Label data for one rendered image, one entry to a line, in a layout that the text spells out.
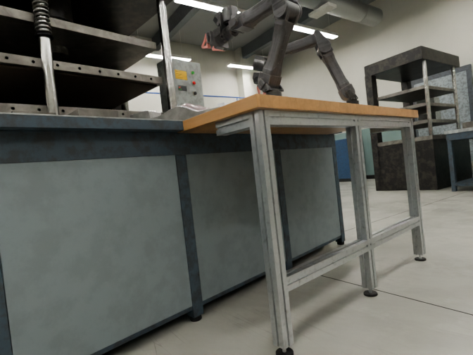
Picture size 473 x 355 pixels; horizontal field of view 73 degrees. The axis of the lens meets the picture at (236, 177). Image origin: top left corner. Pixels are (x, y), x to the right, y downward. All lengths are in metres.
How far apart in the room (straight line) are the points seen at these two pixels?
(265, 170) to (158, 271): 0.56
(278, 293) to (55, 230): 0.68
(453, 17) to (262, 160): 7.61
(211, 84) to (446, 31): 5.79
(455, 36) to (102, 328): 7.96
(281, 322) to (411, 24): 8.11
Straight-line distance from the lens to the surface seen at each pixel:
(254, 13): 1.42
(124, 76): 2.22
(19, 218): 1.06
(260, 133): 0.96
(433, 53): 5.82
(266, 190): 0.95
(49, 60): 2.03
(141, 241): 1.19
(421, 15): 8.67
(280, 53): 1.30
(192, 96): 2.56
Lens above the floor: 0.58
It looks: 1 degrees down
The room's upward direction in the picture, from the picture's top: 6 degrees counter-clockwise
